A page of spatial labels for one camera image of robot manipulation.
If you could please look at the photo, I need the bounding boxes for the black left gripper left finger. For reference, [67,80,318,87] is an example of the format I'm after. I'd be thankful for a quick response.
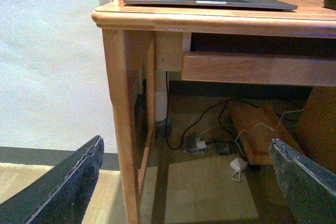
[1,135,104,223]

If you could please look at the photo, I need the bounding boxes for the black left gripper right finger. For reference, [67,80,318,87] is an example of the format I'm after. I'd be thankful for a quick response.
[269,138,335,223]

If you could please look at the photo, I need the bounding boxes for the wooden pull-out keyboard tray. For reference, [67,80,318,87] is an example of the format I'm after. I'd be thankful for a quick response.
[181,33,336,87]

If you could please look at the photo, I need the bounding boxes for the black computer mouse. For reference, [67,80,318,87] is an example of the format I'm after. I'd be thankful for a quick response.
[323,0,336,10]

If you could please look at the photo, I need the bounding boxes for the white power adapter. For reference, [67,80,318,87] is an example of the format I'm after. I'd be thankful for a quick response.
[230,157,247,172]

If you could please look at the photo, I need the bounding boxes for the wooden footrest board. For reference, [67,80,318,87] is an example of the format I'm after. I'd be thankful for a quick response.
[228,101,305,165]

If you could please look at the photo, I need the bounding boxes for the white plug in floor socket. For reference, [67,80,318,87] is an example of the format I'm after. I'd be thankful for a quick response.
[196,141,207,150]

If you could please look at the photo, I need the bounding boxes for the grey floor socket box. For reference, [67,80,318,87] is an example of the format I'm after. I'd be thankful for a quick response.
[184,133,206,154]

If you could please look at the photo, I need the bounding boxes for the wooden desk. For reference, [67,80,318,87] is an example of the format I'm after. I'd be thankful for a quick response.
[92,0,335,223]

